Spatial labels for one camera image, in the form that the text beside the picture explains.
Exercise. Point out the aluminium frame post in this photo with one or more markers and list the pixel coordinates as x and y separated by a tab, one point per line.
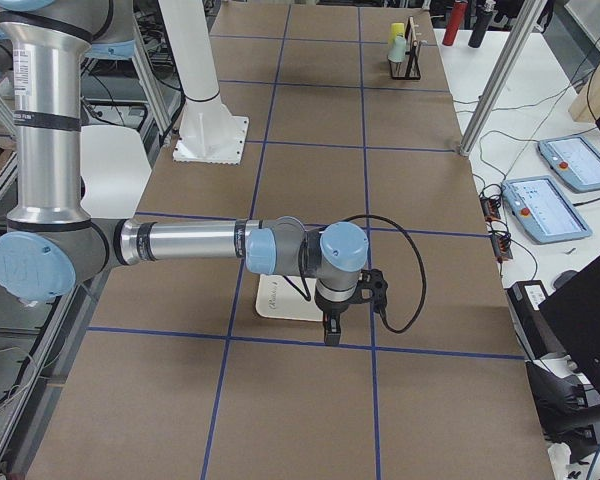
505	63

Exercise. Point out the blue teach pendant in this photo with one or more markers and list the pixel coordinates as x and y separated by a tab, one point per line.
575	160
542	209

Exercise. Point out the red bottle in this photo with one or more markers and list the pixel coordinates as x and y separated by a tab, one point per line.
454	22

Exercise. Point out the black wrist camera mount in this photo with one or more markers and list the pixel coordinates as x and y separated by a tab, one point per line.
376	286

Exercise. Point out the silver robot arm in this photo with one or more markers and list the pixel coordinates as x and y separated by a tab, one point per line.
52	243

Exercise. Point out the black laptop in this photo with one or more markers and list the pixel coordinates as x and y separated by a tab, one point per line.
573	314

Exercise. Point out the white camera pedestal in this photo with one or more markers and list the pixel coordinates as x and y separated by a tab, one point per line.
208	132

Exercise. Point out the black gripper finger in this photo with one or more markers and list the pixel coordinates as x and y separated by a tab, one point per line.
332	329

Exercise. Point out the green plastic cup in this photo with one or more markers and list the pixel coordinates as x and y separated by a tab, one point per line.
397	51

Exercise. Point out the far blue teach pendant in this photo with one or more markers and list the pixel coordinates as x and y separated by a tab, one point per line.
575	160

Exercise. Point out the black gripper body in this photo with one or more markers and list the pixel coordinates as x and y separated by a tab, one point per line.
329	309

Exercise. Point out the yellow plastic cup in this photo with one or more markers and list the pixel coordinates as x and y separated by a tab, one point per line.
397	29

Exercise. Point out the near blue teach pendant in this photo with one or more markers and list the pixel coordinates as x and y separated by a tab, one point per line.
542	209

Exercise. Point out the black wire cup rack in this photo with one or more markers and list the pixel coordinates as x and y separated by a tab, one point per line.
409	69

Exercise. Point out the black bottle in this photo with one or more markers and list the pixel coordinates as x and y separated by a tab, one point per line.
484	14

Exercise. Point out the cream rabbit tray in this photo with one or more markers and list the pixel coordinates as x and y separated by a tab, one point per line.
277	299

